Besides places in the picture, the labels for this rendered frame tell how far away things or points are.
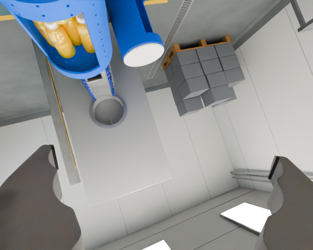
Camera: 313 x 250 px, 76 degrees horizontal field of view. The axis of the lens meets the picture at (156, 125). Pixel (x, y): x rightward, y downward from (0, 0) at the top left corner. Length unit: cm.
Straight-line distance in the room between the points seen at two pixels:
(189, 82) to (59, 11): 315
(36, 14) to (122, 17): 83
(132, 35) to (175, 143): 437
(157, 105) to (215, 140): 192
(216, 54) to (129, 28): 295
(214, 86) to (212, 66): 39
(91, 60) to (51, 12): 44
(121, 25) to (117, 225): 463
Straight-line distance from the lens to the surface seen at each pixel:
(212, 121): 600
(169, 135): 542
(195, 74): 374
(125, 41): 133
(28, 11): 64
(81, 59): 103
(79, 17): 83
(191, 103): 397
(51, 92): 162
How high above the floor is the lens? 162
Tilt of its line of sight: 6 degrees down
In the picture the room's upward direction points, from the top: 162 degrees clockwise
